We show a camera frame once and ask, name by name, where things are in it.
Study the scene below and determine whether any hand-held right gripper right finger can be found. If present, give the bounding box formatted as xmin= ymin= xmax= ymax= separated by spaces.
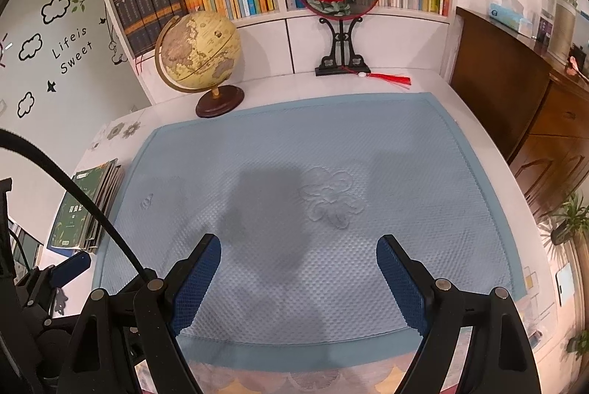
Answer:
xmin=376 ymin=234 xmax=544 ymax=394

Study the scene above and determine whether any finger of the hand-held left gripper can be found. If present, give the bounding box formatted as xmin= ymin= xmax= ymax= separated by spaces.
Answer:
xmin=28 ymin=251 xmax=92 ymax=290

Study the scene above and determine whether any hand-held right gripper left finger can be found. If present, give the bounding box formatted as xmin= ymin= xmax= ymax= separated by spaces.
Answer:
xmin=56 ymin=233 xmax=222 ymax=394

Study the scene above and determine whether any stack of books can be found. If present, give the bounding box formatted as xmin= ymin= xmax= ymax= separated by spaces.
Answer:
xmin=46 ymin=159 xmax=125 ymax=257

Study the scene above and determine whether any pastel patterned cloth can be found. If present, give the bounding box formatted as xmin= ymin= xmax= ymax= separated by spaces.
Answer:
xmin=184 ymin=357 xmax=417 ymax=394

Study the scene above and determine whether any light blue textured mat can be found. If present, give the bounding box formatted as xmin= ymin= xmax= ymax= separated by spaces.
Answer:
xmin=91 ymin=92 xmax=529 ymax=365

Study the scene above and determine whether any small green plant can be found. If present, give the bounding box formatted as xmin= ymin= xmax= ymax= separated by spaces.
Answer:
xmin=537 ymin=191 xmax=589 ymax=248
xmin=565 ymin=325 xmax=589 ymax=360

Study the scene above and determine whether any red tassel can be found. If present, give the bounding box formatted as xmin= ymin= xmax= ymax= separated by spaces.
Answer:
xmin=343 ymin=70 xmax=412 ymax=91

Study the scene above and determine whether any brown wooden cabinet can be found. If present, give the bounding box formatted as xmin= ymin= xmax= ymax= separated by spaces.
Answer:
xmin=448 ymin=5 xmax=589 ymax=234

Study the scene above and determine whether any antique yellow globe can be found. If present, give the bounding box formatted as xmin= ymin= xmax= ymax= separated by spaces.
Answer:
xmin=154 ymin=10 xmax=246 ymax=119

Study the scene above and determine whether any small pink ornament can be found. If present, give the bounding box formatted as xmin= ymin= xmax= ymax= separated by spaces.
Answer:
xmin=566 ymin=45 xmax=589 ymax=82

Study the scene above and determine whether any blue tissue box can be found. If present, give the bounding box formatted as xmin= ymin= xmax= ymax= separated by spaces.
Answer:
xmin=489 ymin=0 xmax=533 ymax=37

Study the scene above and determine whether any potted plant in tall vase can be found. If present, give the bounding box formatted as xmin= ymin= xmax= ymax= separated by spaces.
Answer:
xmin=539 ymin=0 xmax=587 ymax=60

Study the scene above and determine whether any black cable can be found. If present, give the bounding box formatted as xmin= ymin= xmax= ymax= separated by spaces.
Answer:
xmin=0 ymin=128 xmax=155 ymax=282

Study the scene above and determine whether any small dark picture frame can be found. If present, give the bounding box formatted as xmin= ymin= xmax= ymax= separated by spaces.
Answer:
xmin=536 ymin=14 xmax=553 ymax=43

